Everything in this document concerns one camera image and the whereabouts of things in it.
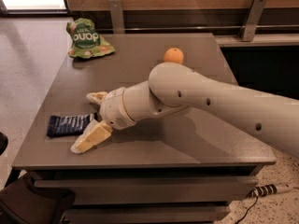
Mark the black chair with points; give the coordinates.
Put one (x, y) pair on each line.
(22, 203)

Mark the horizontal metal rail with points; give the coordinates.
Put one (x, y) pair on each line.
(218, 30)

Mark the grey drawer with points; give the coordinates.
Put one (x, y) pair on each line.
(155, 190)
(148, 215)

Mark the grey drawer cabinet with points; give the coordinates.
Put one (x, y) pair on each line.
(188, 144)

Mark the metal wall bracket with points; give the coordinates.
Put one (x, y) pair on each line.
(253, 17)
(116, 14)

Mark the grey side shelf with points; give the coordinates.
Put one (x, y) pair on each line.
(273, 40)

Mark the orange fruit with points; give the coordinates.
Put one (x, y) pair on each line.
(174, 55)

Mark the blue rxbar blueberry wrapper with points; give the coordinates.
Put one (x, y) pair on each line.
(69, 125)

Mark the right metal wall bracket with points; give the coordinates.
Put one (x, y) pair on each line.
(253, 17)

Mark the white power strip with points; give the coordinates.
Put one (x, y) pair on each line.
(270, 189)

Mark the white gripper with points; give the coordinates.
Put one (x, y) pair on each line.
(113, 108)

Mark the lower grey drawer front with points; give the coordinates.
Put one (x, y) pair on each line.
(148, 215)

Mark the upper grey drawer front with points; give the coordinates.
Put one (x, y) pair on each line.
(155, 190)

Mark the green rice chip bag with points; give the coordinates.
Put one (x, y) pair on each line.
(86, 42)

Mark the left metal wall bracket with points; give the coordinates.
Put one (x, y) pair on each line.
(116, 14)

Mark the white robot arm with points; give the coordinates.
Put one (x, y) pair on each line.
(173, 87)

